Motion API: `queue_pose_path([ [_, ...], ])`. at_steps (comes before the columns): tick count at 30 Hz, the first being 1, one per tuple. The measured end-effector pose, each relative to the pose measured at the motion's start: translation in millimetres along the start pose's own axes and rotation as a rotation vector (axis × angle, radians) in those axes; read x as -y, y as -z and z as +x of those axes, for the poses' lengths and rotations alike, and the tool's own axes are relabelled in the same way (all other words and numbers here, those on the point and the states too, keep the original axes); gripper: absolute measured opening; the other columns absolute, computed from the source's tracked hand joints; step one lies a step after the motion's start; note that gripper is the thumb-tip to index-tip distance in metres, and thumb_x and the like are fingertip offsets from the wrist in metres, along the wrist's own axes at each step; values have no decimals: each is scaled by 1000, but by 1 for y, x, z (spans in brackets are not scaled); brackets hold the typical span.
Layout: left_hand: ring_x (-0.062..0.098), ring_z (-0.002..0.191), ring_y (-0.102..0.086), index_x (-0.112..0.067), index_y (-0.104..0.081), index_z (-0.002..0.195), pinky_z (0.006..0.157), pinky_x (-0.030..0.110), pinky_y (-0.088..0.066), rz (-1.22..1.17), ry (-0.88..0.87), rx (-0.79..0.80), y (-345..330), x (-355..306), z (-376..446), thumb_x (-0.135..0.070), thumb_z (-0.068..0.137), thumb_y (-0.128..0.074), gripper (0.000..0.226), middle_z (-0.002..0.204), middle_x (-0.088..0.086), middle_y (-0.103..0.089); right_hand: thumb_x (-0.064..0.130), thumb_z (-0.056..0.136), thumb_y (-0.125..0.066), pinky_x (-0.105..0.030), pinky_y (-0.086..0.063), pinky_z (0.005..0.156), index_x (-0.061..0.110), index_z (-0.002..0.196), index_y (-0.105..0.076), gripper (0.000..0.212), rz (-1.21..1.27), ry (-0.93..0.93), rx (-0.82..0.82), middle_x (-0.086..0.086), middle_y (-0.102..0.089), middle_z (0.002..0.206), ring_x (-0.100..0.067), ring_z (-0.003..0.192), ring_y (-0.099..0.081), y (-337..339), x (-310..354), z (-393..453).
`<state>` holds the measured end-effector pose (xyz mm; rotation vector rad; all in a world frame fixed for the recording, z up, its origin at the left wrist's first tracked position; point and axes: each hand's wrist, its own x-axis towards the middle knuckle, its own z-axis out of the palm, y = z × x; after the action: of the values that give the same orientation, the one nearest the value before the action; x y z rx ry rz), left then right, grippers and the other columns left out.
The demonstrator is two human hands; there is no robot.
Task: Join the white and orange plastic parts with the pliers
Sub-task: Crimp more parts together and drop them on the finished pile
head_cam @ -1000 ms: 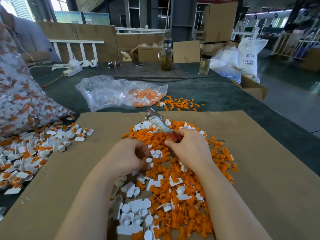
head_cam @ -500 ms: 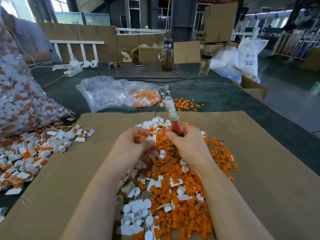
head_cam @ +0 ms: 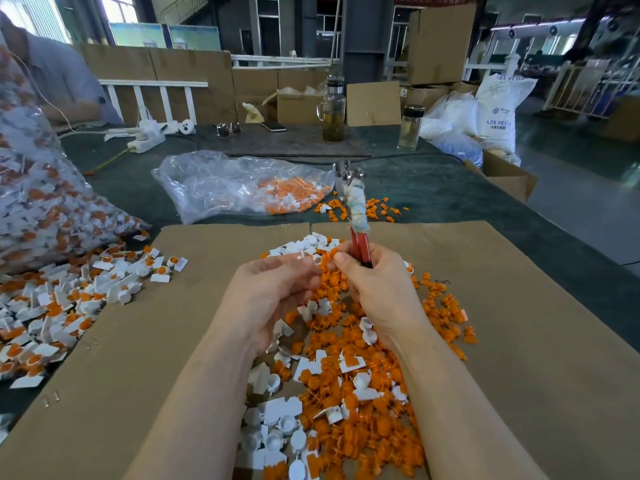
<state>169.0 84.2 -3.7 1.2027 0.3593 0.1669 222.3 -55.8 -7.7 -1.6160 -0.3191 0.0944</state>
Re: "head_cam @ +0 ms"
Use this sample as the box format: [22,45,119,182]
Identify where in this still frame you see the white woven sack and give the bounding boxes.
[476,53,538,166]

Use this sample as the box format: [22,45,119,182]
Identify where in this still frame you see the open brown cardboard box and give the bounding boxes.
[464,149,538,203]

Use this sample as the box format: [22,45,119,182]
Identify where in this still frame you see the large clear bag of seals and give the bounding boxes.
[0,45,149,276]

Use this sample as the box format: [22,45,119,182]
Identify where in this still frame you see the dark steel pillar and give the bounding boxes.
[342,0,396,84]

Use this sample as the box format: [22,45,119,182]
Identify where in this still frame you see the white railing frame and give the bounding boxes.
[97,79,210,127]

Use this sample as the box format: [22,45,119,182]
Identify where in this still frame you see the silver red-handled pliers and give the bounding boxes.
[334,161,374,268]

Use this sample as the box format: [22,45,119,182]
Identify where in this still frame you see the flat brown cardboard panel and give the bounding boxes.
[346,81,402,128]

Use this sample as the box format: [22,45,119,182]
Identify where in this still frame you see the person's left forearm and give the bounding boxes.
[125,339,266,480]

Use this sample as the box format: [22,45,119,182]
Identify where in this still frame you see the brown cardboard sheet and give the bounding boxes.
[0,223,313,480]
[307,221,640,480]

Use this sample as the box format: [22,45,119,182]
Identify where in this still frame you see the white power strip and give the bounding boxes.
[102,117,196,155]

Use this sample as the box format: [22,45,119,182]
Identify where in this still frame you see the person's right hand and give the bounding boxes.
[333,241,429,346]

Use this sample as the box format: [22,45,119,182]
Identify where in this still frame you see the pile of orange and white parts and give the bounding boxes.
[232,231,479,480]

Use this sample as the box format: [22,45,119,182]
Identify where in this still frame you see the row of upright cardboard sheets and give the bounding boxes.
[70,45,336,127]

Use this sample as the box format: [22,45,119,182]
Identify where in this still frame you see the scatter of orange offcuts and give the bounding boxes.
[315,195,409,223]

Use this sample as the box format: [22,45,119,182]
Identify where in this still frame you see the glass bottle with black lid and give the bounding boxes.
[397,105,426,151]

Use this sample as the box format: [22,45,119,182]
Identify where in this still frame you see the person's right forearm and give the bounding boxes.
[392,329,551,480]

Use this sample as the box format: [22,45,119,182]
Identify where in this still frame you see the glass tea jar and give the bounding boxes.
[317,75,348,143]

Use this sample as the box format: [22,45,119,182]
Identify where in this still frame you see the clear blue plastic bag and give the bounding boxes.
[419,91,485,168]

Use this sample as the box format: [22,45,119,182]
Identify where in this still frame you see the person's left hand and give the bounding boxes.
[213,253,324,356]

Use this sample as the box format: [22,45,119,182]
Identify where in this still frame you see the pile of assembled white-orange parts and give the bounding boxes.
[0,231,189,444]

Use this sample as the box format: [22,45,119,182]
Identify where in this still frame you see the white metal rack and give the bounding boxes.
[544,57,640,118]

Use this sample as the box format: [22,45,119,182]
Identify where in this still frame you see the small clear plastic bag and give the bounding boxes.
[151,151,337,225]

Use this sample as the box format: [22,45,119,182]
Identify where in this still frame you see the tall brown cardboard box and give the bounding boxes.
[406,3,477,86]

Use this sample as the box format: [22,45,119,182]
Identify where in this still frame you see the open cardboard box with paper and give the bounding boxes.
[261,83,331,126]

